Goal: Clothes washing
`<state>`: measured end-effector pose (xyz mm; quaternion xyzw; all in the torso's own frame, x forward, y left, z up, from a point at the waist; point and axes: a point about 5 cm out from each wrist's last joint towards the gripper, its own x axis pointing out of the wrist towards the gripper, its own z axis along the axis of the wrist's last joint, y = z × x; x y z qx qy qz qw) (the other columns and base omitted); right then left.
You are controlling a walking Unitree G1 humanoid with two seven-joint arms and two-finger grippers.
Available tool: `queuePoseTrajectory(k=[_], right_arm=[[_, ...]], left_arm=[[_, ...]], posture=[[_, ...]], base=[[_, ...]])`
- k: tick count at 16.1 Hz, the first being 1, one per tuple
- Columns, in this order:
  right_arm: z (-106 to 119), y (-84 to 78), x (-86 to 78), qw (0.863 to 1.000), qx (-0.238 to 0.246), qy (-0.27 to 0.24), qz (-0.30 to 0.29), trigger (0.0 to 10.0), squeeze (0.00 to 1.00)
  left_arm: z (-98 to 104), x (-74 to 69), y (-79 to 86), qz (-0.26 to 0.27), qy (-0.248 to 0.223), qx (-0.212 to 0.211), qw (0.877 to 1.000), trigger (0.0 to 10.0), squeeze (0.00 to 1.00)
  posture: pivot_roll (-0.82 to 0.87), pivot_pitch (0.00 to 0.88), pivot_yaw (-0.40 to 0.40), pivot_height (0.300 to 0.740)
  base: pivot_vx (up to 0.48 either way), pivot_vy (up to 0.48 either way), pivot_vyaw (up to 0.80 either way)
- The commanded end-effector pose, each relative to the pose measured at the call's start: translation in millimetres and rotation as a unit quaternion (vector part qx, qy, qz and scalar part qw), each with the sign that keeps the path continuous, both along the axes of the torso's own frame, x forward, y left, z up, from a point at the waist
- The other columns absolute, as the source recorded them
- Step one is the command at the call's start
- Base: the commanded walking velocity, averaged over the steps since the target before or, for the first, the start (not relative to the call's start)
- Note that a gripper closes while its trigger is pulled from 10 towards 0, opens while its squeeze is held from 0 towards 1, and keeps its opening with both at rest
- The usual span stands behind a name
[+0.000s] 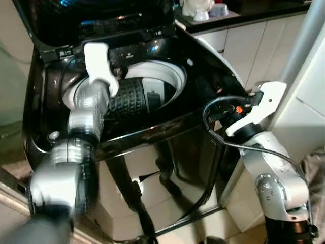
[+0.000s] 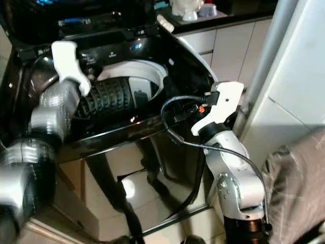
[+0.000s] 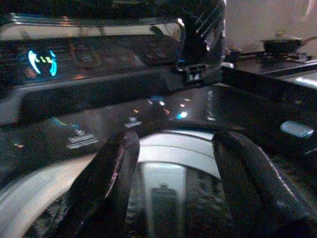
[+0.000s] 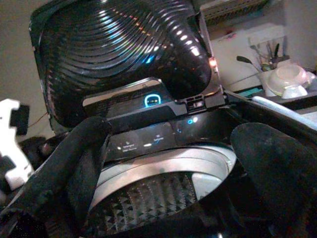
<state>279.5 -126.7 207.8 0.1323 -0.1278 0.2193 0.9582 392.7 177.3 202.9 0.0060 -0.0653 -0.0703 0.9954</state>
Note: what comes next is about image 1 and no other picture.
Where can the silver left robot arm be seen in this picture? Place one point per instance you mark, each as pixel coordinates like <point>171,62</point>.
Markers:
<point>81,117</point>

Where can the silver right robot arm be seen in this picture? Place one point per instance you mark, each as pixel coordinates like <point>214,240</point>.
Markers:
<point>274,178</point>

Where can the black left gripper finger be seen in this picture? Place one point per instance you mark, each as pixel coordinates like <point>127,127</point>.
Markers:
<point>133,87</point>
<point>128,104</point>

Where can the black top-load washing machine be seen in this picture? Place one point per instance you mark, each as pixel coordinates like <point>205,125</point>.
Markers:
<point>167,168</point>

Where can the white door panel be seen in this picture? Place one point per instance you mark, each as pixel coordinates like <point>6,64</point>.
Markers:
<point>310,122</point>

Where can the black washer lid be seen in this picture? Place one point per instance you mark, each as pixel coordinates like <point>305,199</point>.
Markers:
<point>101,15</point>

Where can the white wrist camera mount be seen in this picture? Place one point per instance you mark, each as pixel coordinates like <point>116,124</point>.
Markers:
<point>97,58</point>
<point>264,101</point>

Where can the black countertop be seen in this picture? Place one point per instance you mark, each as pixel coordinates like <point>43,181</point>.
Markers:
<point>254,10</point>

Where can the white kitchen cabinet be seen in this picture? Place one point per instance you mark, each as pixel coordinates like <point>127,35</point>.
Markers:
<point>254,46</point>

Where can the grey metal pole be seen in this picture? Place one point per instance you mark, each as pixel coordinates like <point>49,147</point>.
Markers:
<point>304,40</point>

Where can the white ceramic figure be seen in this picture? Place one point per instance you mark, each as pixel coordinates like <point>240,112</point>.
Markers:
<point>195,6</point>

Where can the small bluish bowl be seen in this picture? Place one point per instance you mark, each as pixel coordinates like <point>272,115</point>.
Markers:
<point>219,10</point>

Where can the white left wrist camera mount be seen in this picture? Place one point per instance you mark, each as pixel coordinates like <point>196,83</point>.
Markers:
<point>97,58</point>

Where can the grey plaid fabric hamper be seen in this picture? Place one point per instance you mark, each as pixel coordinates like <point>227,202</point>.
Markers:
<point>317,193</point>

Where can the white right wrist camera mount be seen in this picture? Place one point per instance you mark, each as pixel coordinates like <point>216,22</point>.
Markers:
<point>264,101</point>

